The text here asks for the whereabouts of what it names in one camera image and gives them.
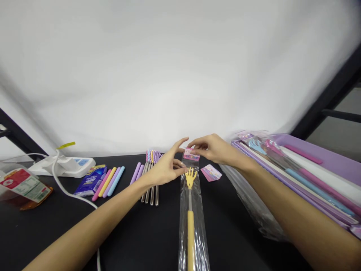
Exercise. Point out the packaged blue back scratcher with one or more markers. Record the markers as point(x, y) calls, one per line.
point(310, 183)

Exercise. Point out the black metal frame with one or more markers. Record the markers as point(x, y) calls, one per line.
point(17, 132)
point(332, 90)

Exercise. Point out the pink header card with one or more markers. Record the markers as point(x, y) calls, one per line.
point(191, 156)

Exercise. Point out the white power strip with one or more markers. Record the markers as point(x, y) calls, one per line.
point(81, 163)

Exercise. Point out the purple tray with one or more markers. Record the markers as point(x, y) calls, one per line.
point(338, 169)

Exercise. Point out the yellow telescopic back scratcher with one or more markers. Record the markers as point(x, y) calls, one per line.
point(191, 223)

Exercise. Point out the orange bottle with red label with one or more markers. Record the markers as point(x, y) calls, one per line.
point(26, 187)

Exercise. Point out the white plug adapter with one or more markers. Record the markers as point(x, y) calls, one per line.
point(63, 165)

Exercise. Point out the person's right hand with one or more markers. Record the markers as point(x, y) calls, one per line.
point(221, 152)

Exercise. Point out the packaged pink back scratcher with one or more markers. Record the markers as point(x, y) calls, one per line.
point(316, 176)

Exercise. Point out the long clear plastic bag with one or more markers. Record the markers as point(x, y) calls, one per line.
point(194, 225)

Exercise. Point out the blue tissue packet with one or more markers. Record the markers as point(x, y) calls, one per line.
point(88, 180)

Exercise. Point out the row of metal back scratchers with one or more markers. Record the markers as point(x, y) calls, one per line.
point(152, 197)

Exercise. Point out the stack of pink cards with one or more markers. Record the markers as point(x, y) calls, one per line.
point(211, 172)

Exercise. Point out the person's left hand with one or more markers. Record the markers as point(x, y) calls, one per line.
point(163, 170)

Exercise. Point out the pile of clear plastic bags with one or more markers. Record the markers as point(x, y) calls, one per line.
point(251, 197)

